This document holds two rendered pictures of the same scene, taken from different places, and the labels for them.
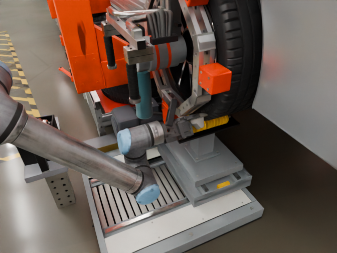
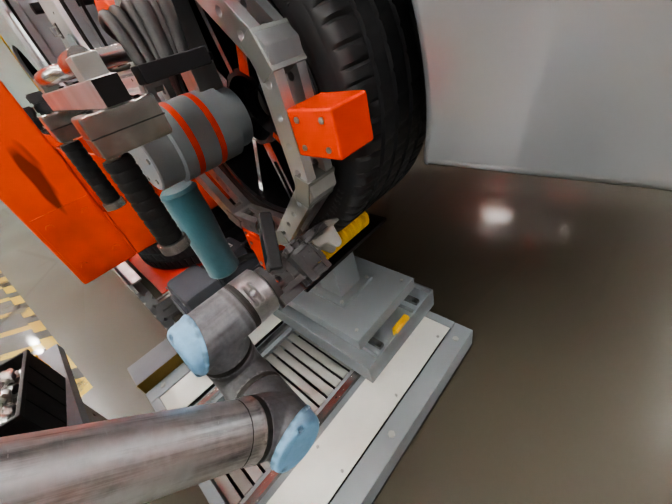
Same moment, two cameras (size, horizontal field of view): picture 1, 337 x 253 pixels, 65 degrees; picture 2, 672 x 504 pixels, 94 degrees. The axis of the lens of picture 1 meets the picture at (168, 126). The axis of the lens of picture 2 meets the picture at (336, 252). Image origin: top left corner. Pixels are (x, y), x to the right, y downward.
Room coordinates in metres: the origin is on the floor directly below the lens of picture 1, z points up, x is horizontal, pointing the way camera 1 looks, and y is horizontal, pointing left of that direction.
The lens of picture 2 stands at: (0.37, 0.00, 0.98)
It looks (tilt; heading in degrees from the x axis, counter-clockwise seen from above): 37 degrees down; 346
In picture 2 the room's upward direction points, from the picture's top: 17 degrees counter-clockwise
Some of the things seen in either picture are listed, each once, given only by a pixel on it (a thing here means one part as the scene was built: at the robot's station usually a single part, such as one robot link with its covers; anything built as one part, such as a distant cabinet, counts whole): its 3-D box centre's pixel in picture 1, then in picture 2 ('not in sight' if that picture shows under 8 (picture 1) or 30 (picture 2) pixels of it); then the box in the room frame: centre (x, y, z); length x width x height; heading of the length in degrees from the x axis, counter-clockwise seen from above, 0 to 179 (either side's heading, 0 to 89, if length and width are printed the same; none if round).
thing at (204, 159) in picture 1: (202, 137); (334, 264); (1.17, -0.19, 0.32); 0.40 x 0.30 x 0.28; 23
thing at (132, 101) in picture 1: (133, 82); (147, 204); (0.85, 0.12, 0.83); 0.04 x 0.04 x 0.16
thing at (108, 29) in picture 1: (113, 27); (73, 120); (1.18, 0.22, 0.93); 0.09 x 0.05 x 0.05; 113
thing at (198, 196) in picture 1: (200, 161); (346, 303); (1.17, -0.19, 0.13); 0.50 x 0.36 x 0.10; 23
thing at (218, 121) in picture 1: (203, 123); (333, 240); (1.03, -0.17, 0.51); 0.29 x 0.06 x 0.06; 113
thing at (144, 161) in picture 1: (136, 162); (241, 372); (0.78, 0.13, 0.51); 0.12 x 0.09 x 0.12; 19
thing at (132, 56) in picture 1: (138, 52); (123, 124); (0.86, 0.09, 0.93); 0.09 x 0.05 x 0.05; 113
